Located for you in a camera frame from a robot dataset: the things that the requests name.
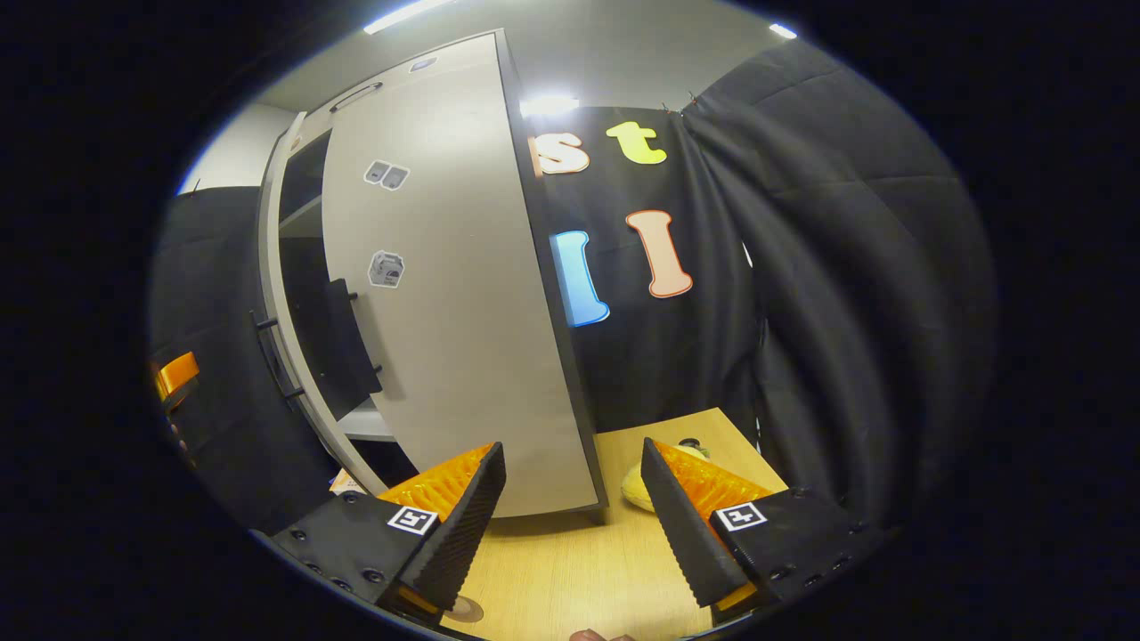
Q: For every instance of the small brown object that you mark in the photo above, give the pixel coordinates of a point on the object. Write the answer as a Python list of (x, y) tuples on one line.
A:
[(592, 636)]

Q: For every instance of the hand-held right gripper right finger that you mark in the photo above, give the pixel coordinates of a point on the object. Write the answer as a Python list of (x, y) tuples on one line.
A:
[(681, 534)]

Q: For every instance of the long ceiling light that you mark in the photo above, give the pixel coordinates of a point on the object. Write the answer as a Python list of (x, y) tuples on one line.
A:
[(405, 16)]

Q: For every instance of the small printed card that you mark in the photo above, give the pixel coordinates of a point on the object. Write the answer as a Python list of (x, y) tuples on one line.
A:
[(346, 483)]

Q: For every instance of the yellow toy fruit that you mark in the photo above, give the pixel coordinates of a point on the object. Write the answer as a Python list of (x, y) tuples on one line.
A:
[(634, 488)]

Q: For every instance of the white and grey cabinet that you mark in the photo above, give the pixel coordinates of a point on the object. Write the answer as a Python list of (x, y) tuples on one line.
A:
[(303, 169)]

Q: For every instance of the white cabinet shelf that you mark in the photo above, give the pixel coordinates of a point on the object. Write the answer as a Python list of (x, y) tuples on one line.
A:
[(303, 215)]

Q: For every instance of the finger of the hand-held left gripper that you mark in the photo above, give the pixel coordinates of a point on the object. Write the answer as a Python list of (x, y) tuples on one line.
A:
[(176, 374)]

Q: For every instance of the white cabinet door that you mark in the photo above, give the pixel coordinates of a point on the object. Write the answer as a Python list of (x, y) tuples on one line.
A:
[(270, 267), (463, 312)]

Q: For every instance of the small ceiling light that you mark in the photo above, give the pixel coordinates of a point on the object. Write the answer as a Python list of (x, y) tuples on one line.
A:
[(784, 31)]

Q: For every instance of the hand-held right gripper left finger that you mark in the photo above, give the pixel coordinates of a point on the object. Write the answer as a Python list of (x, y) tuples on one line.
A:
[(463, 534)]

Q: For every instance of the round brown coaster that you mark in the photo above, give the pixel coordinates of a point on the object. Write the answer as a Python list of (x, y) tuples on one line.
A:
[(468, 611)]

